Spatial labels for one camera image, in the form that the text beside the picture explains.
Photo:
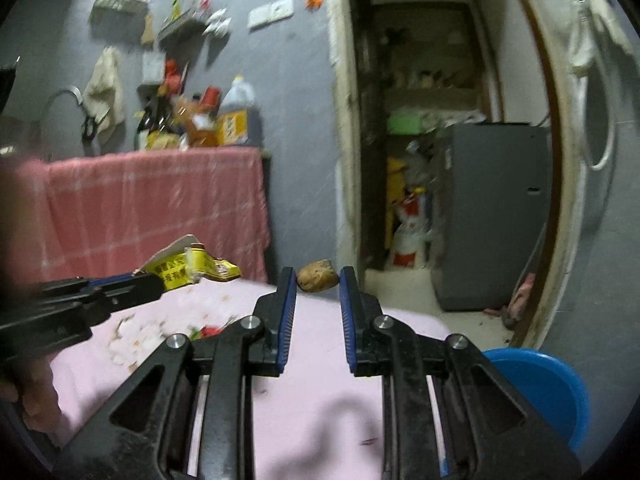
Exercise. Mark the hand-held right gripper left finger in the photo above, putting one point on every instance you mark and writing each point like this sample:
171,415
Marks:
286,310

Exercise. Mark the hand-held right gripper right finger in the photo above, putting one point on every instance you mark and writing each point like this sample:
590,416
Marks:
348,310

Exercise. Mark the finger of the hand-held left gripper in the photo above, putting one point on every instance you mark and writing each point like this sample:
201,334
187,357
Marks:
105,281
135,291

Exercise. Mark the brown paper ball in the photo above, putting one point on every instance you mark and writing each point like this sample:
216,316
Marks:
316,276

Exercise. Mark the yellow wrapper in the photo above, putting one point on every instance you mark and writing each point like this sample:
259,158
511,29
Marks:
200,267

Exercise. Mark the red wrapper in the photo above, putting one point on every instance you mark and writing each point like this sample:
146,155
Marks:
210,331

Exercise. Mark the blue plastic basin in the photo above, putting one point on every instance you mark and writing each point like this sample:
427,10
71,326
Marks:
540,385

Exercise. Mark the person's left forearm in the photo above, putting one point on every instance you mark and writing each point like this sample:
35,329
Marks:
10,220

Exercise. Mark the person's left hand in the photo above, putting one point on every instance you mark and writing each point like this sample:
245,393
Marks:
40,400

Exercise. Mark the white sack with red print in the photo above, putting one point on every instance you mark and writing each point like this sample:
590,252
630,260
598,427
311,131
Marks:
407,245

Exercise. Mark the pink plaid cloth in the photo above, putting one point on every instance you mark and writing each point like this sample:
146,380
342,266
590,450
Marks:
150,200

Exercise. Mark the pink blanket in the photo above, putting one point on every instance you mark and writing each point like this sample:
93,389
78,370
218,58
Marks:
310,405

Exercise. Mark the yellow bag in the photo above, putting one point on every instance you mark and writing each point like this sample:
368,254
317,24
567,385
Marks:
395,180

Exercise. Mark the dark sauce bottle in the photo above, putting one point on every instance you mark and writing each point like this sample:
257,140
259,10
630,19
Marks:
150,125

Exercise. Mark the pink slipper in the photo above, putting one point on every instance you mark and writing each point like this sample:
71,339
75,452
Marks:
520,300

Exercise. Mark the grey washing machine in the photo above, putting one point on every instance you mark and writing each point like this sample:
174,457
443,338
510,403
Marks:
490,210

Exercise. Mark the brown seasoning packet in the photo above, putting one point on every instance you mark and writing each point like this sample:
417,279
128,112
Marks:
200,130

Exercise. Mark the dark wooden door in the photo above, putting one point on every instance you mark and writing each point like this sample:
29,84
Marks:
370,135

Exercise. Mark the beige hanging towel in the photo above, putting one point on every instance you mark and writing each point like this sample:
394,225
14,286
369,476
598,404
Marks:
105,90

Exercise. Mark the metal faucet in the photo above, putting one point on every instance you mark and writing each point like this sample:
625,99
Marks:
65,92

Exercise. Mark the green box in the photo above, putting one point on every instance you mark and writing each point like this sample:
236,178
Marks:
405,122

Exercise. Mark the large oil jug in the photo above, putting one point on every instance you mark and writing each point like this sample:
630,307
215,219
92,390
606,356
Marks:
240,110

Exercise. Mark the red cup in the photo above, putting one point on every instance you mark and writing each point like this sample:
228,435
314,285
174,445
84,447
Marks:
211,96

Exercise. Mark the perforated metal utensil holder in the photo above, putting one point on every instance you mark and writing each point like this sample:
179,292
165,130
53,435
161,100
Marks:
152,67

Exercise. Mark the wooden storage shelf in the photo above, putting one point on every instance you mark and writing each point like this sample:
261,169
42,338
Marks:
435,91

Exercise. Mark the crumpled white plastic bag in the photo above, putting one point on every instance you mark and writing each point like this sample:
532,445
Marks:
217,22

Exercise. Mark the pale rubber gloves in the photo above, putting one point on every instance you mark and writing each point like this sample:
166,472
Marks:
600,15

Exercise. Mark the wooden door frame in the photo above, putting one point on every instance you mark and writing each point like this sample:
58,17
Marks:
345,160

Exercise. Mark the wall shelf rack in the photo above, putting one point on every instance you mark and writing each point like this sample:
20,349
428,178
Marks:
182,25

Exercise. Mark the white wall switch plate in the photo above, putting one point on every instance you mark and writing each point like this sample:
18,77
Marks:
260,17
282,8

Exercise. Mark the orange wall hook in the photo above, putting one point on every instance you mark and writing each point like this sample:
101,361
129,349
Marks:
314,0

